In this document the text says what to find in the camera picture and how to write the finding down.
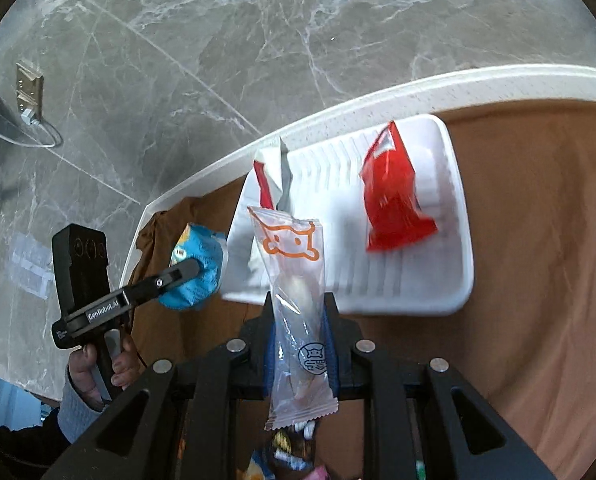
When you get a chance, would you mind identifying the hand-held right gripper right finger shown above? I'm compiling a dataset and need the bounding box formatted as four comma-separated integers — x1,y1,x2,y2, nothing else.
323,292,559,480

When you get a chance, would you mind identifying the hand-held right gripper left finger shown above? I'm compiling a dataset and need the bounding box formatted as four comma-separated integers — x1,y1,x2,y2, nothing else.
52,291,279,480

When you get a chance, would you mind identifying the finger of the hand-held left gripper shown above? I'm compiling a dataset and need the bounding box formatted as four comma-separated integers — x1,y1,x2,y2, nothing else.
126,258,201,309

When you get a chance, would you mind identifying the blue snack packet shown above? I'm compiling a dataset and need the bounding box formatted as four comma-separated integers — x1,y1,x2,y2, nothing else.
157,222,229,312

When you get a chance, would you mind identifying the clear orange cat print packet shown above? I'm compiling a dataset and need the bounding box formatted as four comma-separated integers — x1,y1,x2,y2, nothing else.
248,206,339,432

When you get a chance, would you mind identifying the white plastic tray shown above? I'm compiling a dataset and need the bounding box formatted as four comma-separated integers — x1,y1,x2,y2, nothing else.
221,113,475,317

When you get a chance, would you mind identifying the person's left forearm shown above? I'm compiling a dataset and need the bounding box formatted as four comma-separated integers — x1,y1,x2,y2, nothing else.
58,375,109,447

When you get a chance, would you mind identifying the person's left hand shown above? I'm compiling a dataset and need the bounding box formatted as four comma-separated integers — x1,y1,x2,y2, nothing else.
68,334,142,404

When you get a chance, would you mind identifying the clear tape strip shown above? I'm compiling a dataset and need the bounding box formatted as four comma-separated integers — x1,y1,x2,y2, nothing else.
8,234,54,302

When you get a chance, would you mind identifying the black yellow snack packet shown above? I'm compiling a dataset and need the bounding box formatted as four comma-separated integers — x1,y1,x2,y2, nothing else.
270,425,319,462

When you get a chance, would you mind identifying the red white snack packet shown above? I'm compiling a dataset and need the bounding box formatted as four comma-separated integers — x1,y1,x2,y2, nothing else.
253,160,285,211

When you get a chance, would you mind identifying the silver snack packet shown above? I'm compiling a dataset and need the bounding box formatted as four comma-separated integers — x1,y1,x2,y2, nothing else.
277,137,299,213

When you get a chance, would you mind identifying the brass power socket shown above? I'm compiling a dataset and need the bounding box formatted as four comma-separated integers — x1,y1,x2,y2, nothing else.
15,62,44,127

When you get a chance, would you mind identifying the brown tablecloth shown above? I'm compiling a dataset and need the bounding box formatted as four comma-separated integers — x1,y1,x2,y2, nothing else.
128,100,596,480

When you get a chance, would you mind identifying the white charger cable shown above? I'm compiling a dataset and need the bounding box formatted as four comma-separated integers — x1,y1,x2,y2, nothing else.
0,119,61,150

